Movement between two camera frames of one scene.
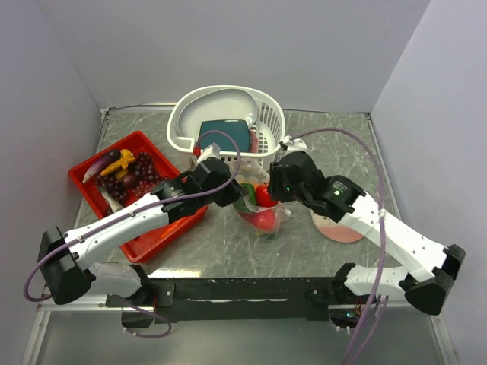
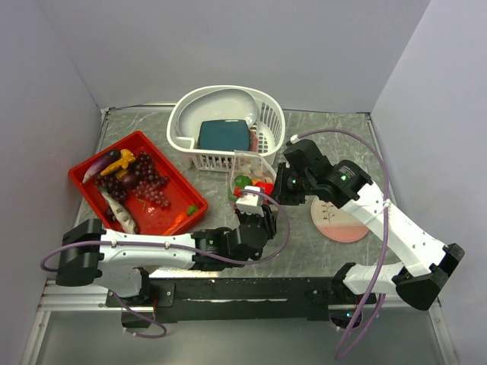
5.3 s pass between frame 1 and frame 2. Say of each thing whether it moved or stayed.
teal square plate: stayed
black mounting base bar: stayed
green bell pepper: moved
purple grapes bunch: stayed
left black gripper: moved
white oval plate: stayed
